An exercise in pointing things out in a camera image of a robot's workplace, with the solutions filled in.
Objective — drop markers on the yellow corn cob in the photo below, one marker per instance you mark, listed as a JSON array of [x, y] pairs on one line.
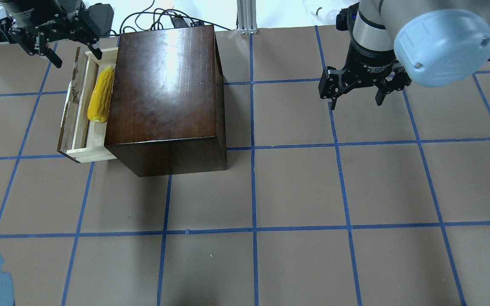
[[99, 104]]

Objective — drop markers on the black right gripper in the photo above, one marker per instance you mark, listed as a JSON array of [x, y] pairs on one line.
[[366, 63]]

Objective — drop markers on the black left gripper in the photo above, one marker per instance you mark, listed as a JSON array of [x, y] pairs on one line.
[[32, 13]]

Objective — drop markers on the dark wooden drawer cabinet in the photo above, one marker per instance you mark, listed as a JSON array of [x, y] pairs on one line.
[[167, 111]]

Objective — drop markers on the wooden drawer with white handle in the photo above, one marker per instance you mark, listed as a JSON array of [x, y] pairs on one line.
[[82, 140]]

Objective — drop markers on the aluminium frame post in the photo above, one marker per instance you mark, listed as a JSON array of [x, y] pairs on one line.
[[246, 17]]

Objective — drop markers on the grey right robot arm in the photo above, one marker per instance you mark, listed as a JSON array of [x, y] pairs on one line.
[[394, 43]]

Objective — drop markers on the black power adapter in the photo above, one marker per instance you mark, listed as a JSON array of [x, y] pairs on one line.
[[102, 15]]

